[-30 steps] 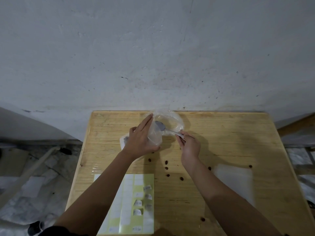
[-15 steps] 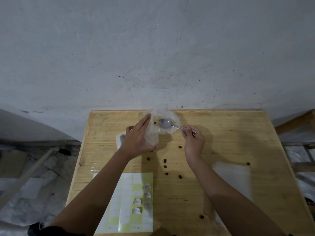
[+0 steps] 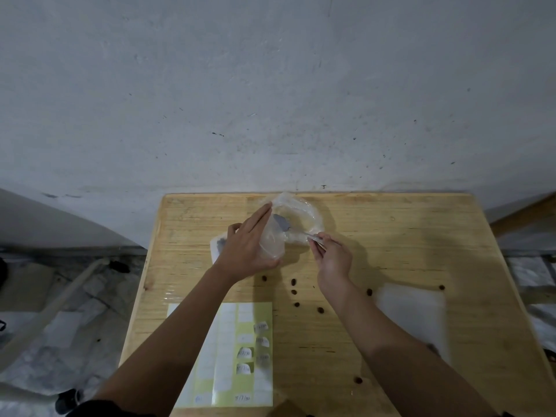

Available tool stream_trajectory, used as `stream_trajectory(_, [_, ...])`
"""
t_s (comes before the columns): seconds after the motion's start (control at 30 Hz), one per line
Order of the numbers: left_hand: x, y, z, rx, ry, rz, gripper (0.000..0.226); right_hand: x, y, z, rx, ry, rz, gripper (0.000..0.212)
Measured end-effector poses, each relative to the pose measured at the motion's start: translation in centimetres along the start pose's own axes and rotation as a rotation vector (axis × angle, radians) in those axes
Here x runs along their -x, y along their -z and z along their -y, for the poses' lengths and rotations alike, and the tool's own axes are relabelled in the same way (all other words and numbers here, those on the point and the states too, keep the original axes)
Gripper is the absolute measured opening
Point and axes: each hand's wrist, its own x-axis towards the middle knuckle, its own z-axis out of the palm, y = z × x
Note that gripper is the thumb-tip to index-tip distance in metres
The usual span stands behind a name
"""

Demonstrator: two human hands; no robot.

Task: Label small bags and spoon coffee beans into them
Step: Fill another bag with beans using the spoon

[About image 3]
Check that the person's left forearm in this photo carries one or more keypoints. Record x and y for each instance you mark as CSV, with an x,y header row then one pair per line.
x,y
173,343

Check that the metal spoon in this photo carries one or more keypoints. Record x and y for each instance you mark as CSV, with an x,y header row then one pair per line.
x,y
281,222

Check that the pale yellow label sheet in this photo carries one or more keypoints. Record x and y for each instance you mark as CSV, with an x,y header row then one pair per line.
x,y
243,312

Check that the small black floor object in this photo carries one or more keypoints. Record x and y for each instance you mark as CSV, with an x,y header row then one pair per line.
x,y
67,401

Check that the person's right forearm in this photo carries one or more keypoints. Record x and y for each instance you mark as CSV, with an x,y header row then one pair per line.
x,y
404,347

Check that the person's left hand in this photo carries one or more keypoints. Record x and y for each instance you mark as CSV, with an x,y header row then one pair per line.
x,y
243,256

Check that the wooden stick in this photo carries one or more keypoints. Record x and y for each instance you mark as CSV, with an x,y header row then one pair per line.
x,y
48,308

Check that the white grey cabinet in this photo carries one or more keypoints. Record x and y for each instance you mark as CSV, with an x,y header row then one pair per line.
x,y
52,221

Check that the light wooden side table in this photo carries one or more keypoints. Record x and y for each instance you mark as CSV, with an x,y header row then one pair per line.
x,y
530,212

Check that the person's right hand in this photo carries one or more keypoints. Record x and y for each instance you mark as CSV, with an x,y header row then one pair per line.
x,y
336,267

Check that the dark floor debris lump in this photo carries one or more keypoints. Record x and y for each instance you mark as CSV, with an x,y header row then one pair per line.
x,y
118,265

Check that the person's black shirt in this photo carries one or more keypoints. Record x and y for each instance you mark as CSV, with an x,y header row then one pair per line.
x,y
104,410

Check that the large clear plastic bag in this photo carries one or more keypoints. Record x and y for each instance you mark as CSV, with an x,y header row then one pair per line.
x,y
304,212

